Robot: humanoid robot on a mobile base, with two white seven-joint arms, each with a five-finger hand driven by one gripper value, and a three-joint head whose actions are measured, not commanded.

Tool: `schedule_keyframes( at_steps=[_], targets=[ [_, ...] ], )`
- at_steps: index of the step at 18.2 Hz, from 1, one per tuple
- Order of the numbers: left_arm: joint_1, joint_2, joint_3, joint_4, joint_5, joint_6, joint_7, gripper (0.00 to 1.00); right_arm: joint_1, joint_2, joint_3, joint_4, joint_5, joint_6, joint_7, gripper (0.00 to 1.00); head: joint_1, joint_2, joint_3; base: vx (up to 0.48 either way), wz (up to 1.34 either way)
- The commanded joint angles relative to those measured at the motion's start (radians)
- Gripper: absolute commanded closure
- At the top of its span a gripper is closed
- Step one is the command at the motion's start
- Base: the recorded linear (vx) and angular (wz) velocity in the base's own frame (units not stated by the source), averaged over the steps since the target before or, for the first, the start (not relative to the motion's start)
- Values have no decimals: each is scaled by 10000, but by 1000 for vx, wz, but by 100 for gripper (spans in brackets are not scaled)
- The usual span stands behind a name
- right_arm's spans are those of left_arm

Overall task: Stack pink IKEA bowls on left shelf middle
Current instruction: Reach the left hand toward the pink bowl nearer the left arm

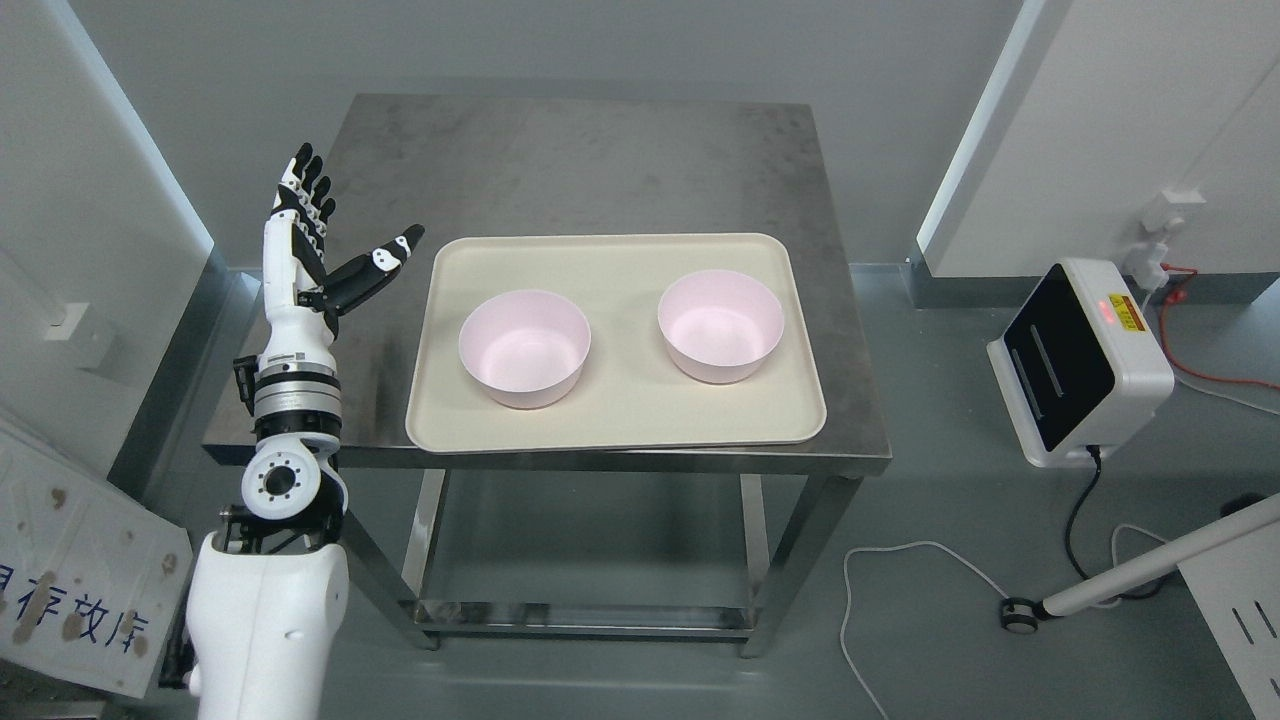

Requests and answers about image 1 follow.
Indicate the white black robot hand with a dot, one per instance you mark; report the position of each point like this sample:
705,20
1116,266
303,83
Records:
303,300

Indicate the pink bowl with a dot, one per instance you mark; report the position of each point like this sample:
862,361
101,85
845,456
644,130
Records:
526,348
719,326

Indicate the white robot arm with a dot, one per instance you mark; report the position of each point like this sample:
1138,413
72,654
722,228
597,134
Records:
271,589

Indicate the stainless steel table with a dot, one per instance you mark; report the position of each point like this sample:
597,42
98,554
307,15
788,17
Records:
500,166

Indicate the beige plastic tray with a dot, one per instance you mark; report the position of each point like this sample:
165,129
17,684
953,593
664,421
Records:
629,395

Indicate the white sign board blue text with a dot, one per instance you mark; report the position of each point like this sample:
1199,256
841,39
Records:
91,580

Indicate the white wheeled stand leg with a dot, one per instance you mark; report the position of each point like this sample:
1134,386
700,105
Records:
1022,616

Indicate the white black box device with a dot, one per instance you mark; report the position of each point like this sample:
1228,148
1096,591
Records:
1079,368

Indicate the white perforated panel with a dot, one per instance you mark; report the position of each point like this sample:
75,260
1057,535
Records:
1237,591

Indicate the white wall switch box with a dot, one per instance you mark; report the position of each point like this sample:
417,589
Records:
83,339

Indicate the white wall socket plug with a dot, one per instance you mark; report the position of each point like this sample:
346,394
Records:
1164,217

